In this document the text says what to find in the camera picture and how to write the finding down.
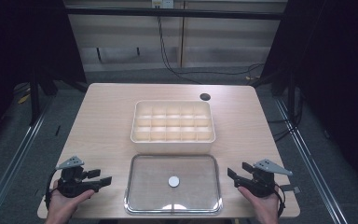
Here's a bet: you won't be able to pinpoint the metal floor rail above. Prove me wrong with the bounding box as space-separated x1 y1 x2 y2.
274 96 349 224
0 94 56 224

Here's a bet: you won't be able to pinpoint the black curtain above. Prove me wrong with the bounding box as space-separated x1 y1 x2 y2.
0 0 88 157
259 0 358 190

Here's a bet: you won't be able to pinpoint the black floor cables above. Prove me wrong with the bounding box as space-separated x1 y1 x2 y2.
267 92 304 144

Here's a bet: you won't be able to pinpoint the yellow floor object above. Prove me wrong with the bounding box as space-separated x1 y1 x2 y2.
17 92 31 105

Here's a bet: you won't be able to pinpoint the long black wall cable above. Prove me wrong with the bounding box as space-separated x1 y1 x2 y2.
157 15 266 86

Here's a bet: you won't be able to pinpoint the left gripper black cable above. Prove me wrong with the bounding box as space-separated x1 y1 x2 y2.
44 169 60 210

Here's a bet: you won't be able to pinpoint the person's left hand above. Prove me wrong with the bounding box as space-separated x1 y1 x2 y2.
45 179 96 218

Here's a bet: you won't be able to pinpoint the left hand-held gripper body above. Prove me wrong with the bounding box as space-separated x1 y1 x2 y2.
55 155 103 199

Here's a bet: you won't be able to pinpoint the clear plastic lid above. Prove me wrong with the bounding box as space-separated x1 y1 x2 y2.
123 153 224 217

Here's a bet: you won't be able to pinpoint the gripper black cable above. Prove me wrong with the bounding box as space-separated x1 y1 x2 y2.
44 169 60 210
274 182 287 218

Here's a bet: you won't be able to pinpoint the black metal stand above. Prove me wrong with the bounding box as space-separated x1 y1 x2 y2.
250 69 297 124
28 66 60 127

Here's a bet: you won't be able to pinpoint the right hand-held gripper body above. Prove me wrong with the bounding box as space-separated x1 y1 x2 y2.
234 159 294 198

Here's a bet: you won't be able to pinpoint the white compartment storage box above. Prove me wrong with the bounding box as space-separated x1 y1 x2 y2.
130 99 217 155

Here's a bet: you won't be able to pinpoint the black horizontal bar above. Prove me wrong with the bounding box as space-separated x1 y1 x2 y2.
64 6 286 21

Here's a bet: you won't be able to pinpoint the person's right hand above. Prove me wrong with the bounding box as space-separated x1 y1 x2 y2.
237 185 282 218

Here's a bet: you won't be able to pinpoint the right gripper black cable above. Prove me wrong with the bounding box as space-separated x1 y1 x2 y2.
274 182 287 218

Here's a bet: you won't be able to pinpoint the white wall socket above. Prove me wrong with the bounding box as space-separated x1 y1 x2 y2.
151 0 175 9

